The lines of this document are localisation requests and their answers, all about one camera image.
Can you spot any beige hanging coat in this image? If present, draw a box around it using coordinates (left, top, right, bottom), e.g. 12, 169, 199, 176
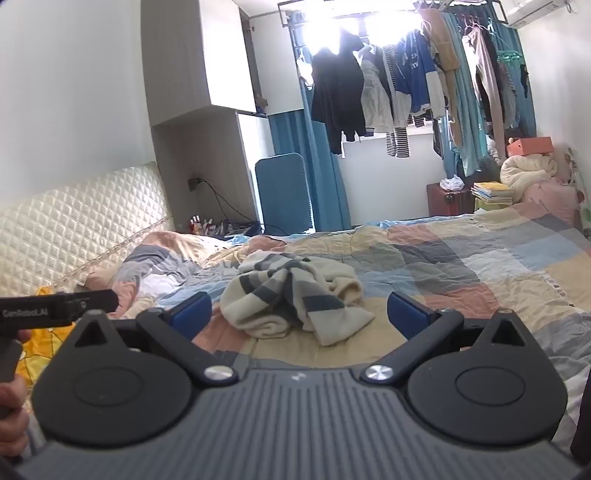
418, 7, 465, 144

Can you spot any person's left hand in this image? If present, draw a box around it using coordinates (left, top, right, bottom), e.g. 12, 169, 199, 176
0, 330, 33, 446

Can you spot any yellow cloth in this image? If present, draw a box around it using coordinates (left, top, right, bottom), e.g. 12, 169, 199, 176
18, 285, 77, 388

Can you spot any black cable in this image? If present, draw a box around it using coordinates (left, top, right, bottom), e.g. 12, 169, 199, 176
198, 178, 315, 236

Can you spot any floral pillow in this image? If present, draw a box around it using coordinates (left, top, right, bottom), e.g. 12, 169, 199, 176
564, 147, 591, 236

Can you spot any black white striped shirt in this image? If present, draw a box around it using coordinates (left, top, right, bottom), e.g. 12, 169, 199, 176
381, 44, 411, 158

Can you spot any white air conditioner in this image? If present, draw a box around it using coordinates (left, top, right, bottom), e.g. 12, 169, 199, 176
501, 0, 575, 29

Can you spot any patchwork quilt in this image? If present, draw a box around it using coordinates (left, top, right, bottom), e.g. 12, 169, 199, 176
88, 203, 591, 462

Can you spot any pink blanket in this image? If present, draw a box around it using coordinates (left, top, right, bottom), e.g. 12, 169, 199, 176
519, 178, 585, 227

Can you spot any stack of books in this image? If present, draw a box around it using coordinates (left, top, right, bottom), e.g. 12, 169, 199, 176
470, 181, 515, 206

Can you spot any pink brown hanging garment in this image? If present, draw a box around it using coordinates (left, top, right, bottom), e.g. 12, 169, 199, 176
462, 25, 506, 162

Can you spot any white hanging shirt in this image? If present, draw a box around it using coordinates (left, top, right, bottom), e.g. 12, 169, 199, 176
358, 44, 398, 137

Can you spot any red brown wooden box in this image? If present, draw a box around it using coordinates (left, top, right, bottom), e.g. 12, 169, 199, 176
426, 182, 476, 217

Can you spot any blue curtain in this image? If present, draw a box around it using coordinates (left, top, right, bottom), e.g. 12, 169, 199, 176
268, 28, 352, 232

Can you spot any group of small bottles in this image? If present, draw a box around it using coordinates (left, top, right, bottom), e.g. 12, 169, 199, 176
188, 215, 222, 235

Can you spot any cream striped sweater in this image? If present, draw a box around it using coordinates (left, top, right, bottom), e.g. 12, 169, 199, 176
219, 251, 376, 347

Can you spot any patchwork pillow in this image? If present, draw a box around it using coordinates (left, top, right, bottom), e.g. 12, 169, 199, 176
88, 230, 232, 319

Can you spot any blue and white jersey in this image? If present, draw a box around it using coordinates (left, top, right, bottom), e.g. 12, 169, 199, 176
392, 30, 446, 127

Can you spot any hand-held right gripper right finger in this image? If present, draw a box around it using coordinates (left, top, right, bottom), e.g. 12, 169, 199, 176
360, 292, 529, 385

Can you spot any grey wooden wardrobe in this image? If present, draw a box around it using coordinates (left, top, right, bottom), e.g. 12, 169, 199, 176
141, 0, 271, 232

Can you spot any cream quilted headboard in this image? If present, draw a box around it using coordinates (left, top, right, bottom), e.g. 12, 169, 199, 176
0, 161, 176, 298

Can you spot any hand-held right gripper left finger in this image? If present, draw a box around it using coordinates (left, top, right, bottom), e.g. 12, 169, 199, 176
69, 292, 238, 387

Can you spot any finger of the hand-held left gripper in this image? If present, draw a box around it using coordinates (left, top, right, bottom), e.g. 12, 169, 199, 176
69, 289, 119, 324

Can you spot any cream folded duvet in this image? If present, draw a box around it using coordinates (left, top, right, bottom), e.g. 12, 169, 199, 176
500, 154, 571, 199

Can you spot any orange box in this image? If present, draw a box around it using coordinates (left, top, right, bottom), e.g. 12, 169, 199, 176
506, 137, 554, 158

